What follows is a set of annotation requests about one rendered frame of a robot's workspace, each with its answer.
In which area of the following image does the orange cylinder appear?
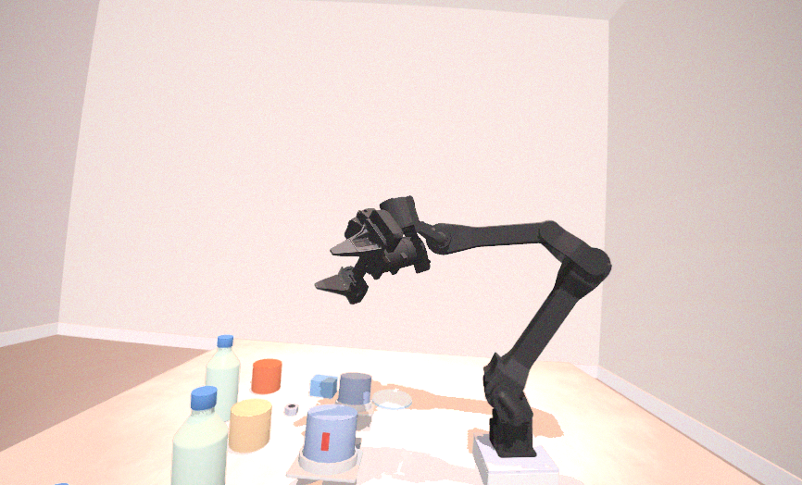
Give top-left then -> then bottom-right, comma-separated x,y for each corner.
251,358 -> 282,394

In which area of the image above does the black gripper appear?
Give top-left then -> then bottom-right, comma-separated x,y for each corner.
314,209 -> 408,305

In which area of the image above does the peach cylinder with pale yellow top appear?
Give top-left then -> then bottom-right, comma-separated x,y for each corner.
229,398 -> 272,454

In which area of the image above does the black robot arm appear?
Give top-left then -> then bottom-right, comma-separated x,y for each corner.
379,195 -> 612,458

